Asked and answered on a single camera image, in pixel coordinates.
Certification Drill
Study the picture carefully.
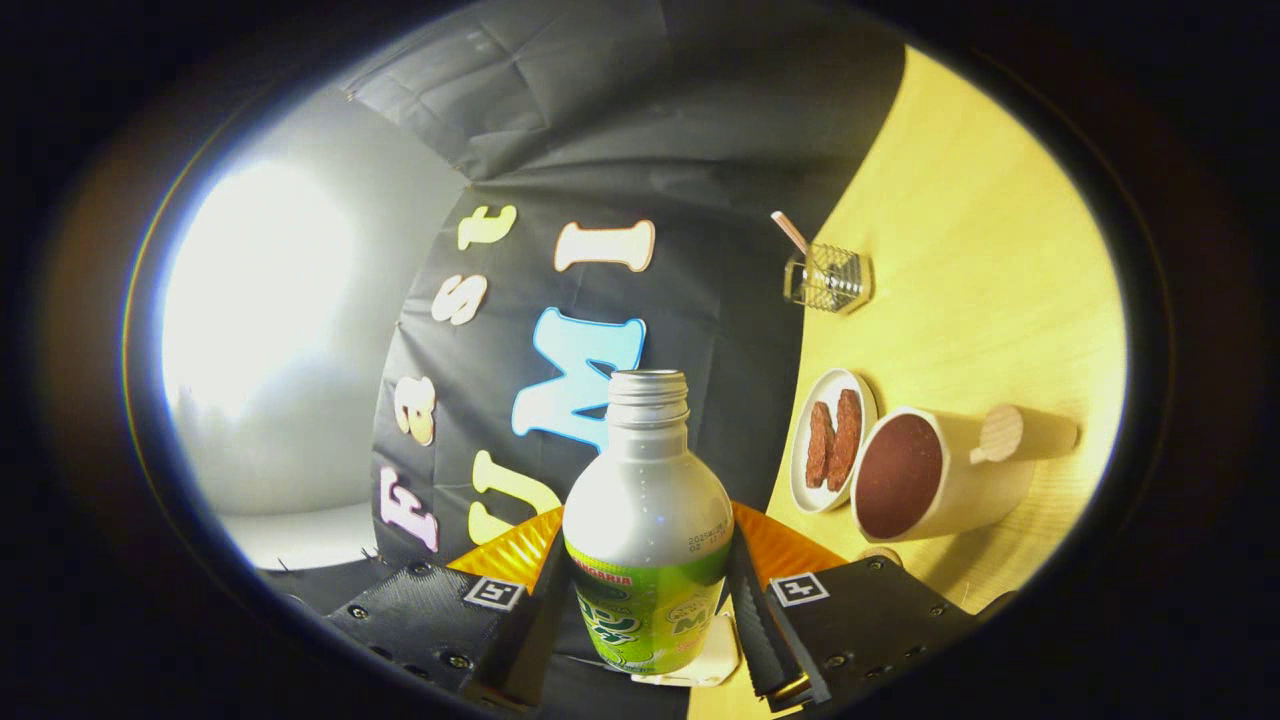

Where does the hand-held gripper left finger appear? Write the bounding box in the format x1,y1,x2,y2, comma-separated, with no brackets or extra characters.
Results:
290,505,573,713

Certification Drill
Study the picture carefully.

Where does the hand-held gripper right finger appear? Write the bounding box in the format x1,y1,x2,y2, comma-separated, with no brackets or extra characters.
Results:
725,500,1016,713

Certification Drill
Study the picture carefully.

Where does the silver green juice bottle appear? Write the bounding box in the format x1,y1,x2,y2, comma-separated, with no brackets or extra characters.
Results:
561,368,735,676

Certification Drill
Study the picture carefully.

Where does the white cup with wooden handle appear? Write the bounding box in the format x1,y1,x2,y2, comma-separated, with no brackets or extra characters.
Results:
850,403,1081,544

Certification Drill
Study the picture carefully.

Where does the small white divided dish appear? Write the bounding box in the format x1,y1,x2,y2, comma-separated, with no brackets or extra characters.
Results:
630,612,743,689

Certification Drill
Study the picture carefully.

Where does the white oval plate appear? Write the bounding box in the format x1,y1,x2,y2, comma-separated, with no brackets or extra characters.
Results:
789,367,879,515

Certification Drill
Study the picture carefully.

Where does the red meat strip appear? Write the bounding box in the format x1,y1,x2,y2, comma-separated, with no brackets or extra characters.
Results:
805,401,837,490
827,388,864,492

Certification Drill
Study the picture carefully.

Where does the wooden table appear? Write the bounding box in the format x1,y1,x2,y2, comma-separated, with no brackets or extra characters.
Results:
685,45,1129,720

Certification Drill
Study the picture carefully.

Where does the wire mesh holder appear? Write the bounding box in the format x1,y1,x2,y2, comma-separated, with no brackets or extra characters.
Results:
783,243,873,316

